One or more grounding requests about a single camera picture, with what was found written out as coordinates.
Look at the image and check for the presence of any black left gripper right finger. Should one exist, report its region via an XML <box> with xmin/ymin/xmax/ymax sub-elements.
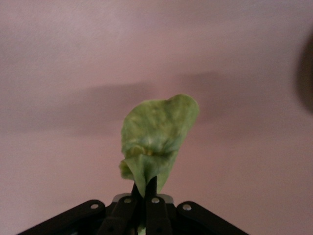
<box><xmin>144</xmin><ymin>176</ymin><xmax>245</xmax><ymax>235</ymax></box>

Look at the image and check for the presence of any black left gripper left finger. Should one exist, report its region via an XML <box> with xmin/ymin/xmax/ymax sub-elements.
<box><xmin>17</xmin><ymin>182</ymin><xmax>145</xmax><ymax>235</ymax></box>

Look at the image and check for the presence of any green lettuce leaf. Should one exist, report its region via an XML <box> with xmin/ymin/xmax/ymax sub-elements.
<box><xmin>119</xmin><ymin>94</ymin><xmax>200</xmax><ymax>235</ymax></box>

